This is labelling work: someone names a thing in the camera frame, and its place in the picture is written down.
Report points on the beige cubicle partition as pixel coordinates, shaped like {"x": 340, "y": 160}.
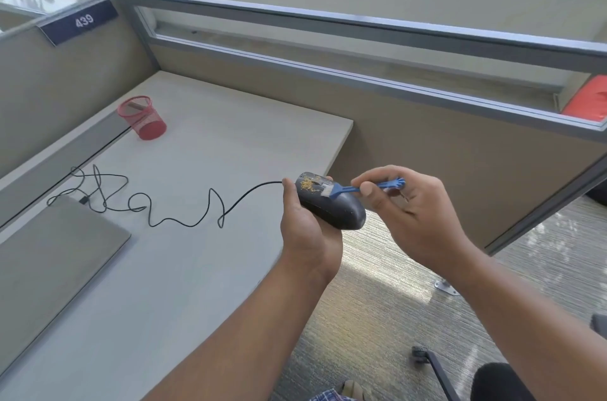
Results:
{"x": 61, "y": 92}
{"x": 450, "y": 149}

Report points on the black computer mouse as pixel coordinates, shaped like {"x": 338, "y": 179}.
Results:
{"x": 339, "y": 213}

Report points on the yellow crumbs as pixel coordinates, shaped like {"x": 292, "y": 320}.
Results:
{"x": 308, "y": 183}

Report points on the person's right hand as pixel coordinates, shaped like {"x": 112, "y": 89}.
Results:
{"x": 427, "y": 220}

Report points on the metal partition foot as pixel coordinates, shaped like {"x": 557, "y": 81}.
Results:
{"x": 448, "y": 287}

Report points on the black office chair base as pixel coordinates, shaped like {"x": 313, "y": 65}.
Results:
{"x": 438, "y": 370}

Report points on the person's black trouser leg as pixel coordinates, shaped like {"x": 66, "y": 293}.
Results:
{"x": 502, "y": 384}

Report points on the grey laptop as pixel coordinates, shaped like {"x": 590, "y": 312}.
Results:
{"x": 47, "y": 263}

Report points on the person's left forearm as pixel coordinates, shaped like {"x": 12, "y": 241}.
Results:
{"x": 246, "y": 334}

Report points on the person's left hand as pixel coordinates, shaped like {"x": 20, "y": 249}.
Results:
{"x": 308, "y": 239}

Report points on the red mesh pen holder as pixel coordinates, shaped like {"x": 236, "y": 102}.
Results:
{"x": 144, "y": 120}

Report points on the person's right thumb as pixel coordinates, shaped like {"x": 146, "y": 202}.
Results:
{"x": 374, "y": 199}

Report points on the person's sandal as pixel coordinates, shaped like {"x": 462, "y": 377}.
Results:
{"x": 355, "y": 390}

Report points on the person's plaid shorts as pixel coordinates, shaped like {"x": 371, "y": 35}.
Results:
{"x": 332, "y": 397}

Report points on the blue number sign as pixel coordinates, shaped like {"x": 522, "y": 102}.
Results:
{"x": 80, "y": 21}

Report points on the small blue cleaning brush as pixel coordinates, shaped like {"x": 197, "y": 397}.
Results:
{"x": 379, "y": 186}

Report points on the person's right forearm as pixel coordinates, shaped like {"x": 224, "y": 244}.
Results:
{"x": 531, "y": 325}

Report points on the person's left thumb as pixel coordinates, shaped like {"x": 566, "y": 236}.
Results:
{"x": 291, "y": 197}

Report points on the orange red cushion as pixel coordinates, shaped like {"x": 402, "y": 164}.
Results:
{"x": 588, "y": 99}

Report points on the black chair armrest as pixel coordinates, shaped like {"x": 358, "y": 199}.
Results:
{"x": 600, "y": 324}

